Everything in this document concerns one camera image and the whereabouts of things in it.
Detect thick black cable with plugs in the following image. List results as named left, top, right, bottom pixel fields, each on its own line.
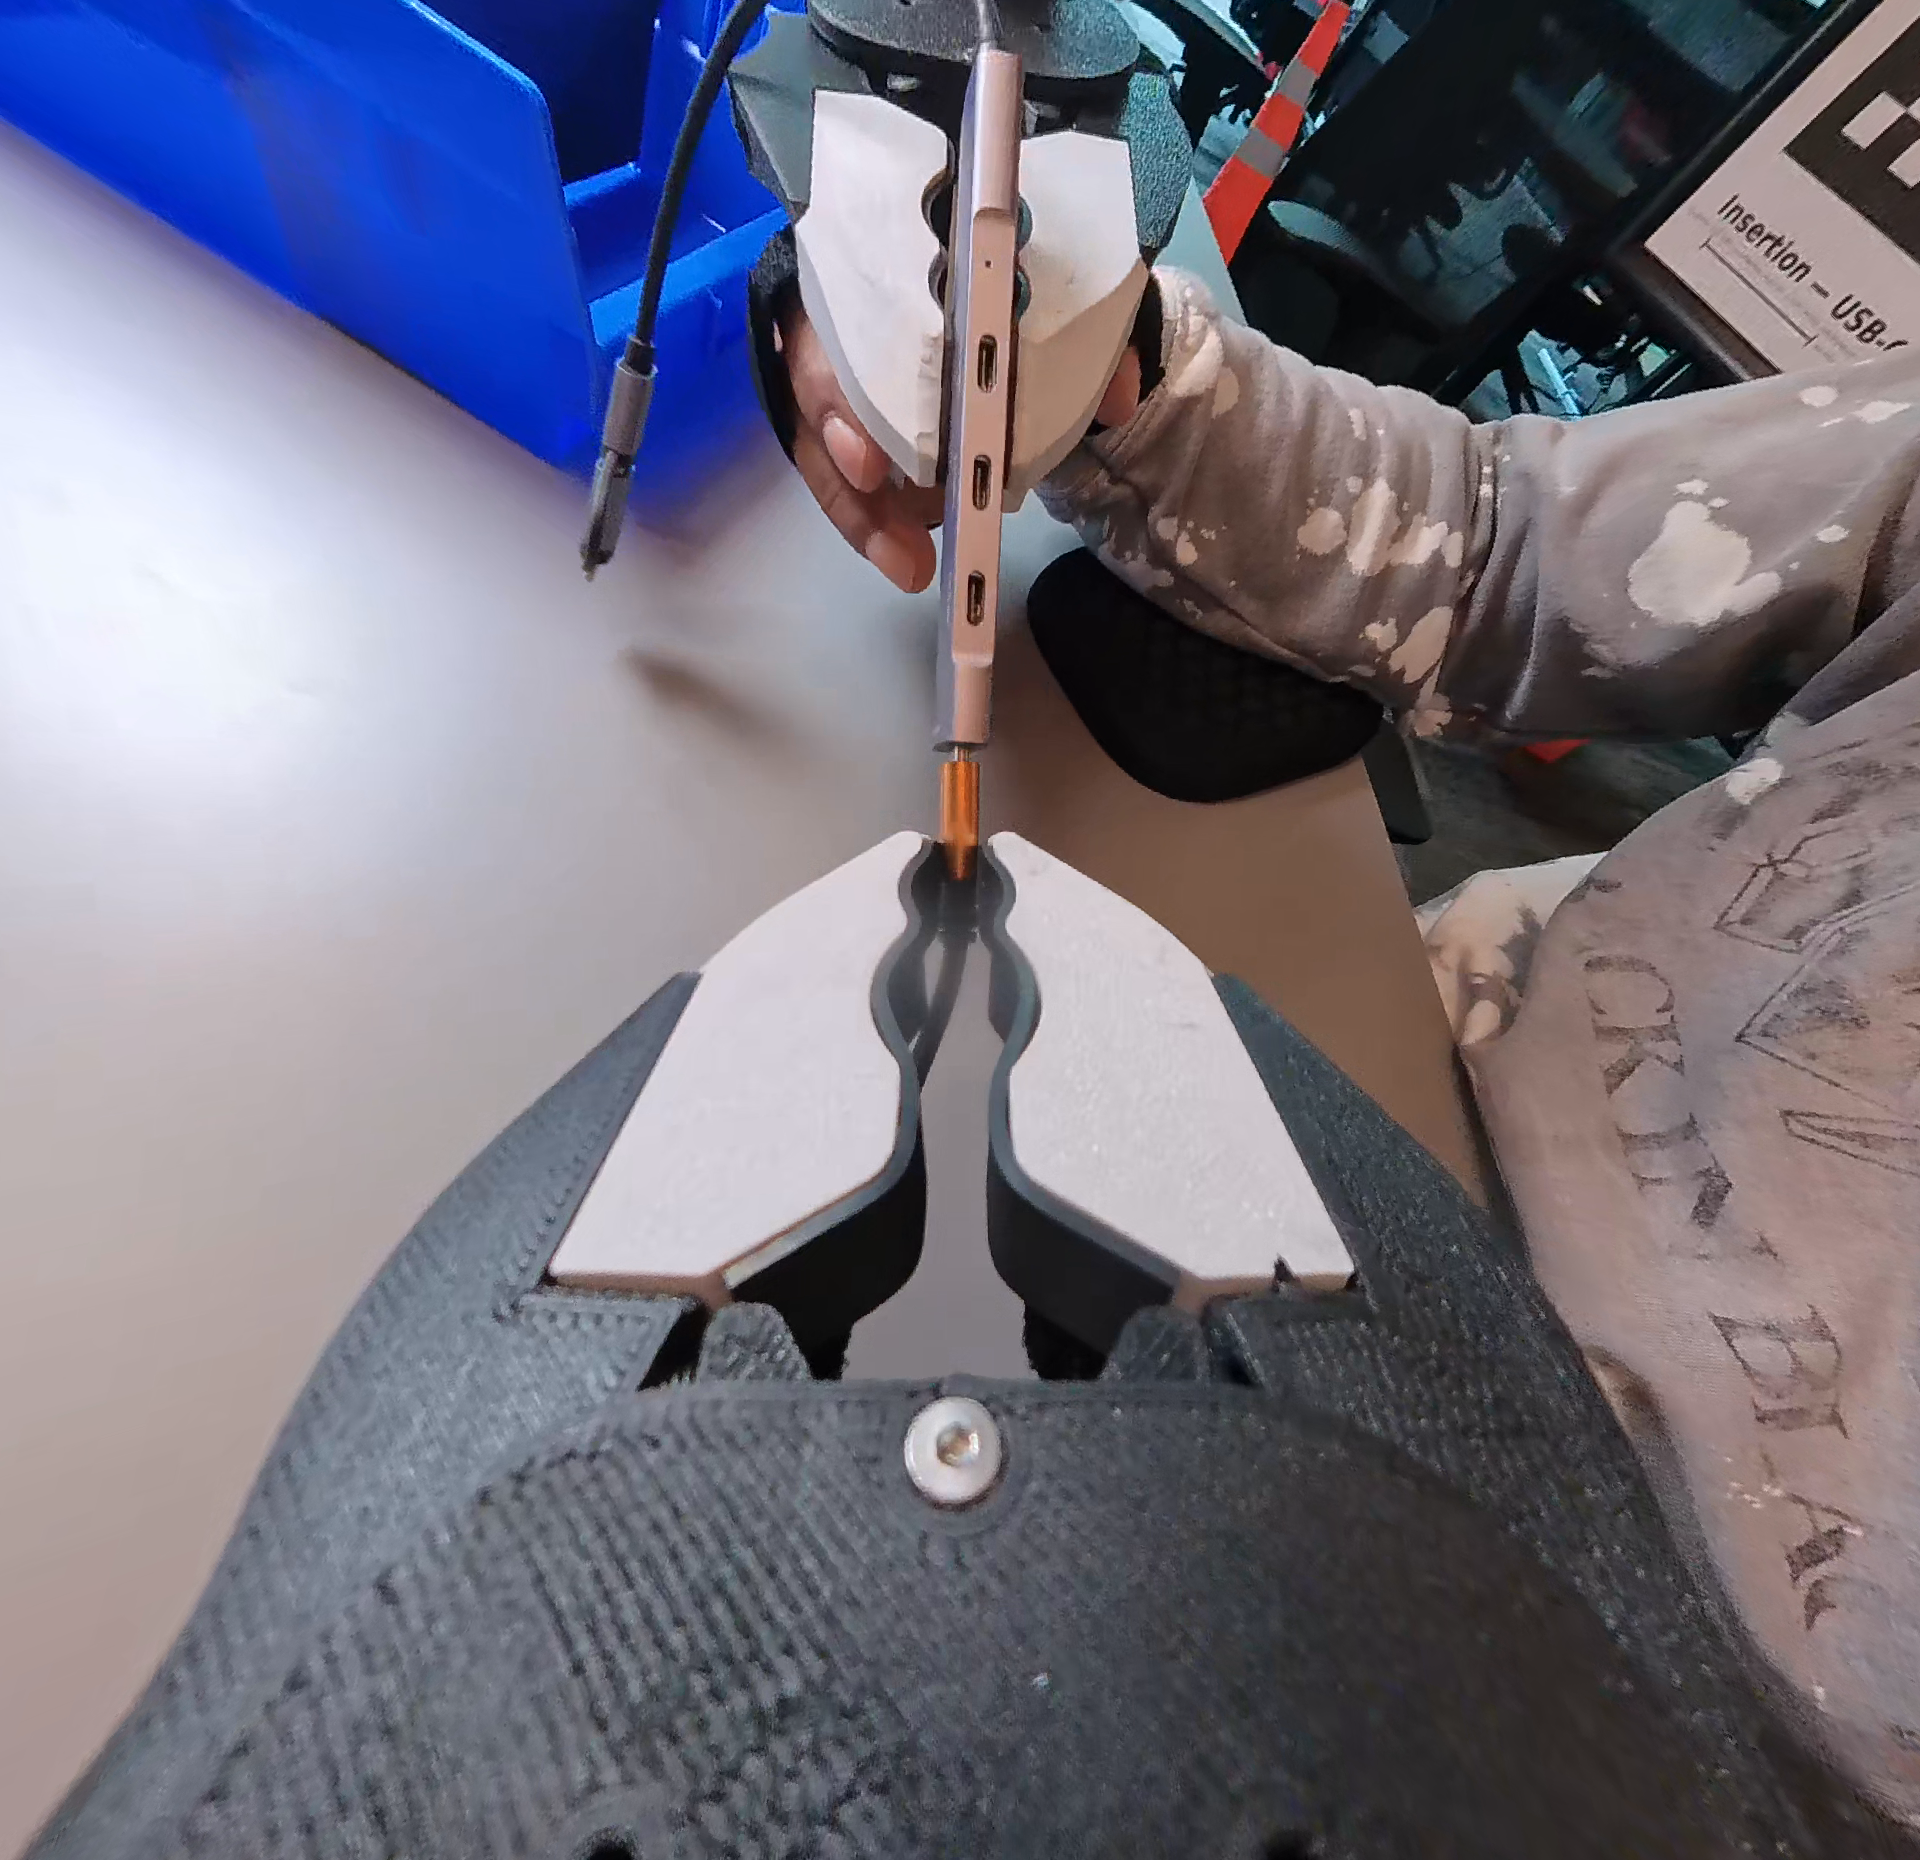
left=576, top=0, right=1035, bottom=761

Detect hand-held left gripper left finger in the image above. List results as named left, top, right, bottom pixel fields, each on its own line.
left=546, top=828, right=936, bottom=1303

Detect white marker poster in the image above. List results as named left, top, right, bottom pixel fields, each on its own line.
left=1644, top=0, right=1920, bottom=381

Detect orange traffic cone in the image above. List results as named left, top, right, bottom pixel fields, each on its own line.
left=1200, top=0, right=1351, bottom=264

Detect blue storage bin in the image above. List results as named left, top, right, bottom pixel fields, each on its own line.
left=0, top=0, right=824, bottom=523

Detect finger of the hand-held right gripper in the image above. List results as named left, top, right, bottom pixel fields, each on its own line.
left=793, top=86, right=956, bottom=492
left=1004, top=133, right=1153, bottom=509

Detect black office chair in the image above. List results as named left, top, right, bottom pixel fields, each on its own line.
left=1244, top=81, right=1652, bottom=392

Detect black cable orange plugs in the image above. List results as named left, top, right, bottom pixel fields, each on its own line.
left=898, top=748, right=989, bottom=1091

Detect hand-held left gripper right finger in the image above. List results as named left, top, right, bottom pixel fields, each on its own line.
left=983, top=830, right=1359, bottom=1299

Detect person's right hand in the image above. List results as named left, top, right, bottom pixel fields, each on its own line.
left=783, top=312, right=1148, bottom=597

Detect person's grey printed sweatshirt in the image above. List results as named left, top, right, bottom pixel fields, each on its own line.
left=1418, top=584, right=1920, bottom=1860

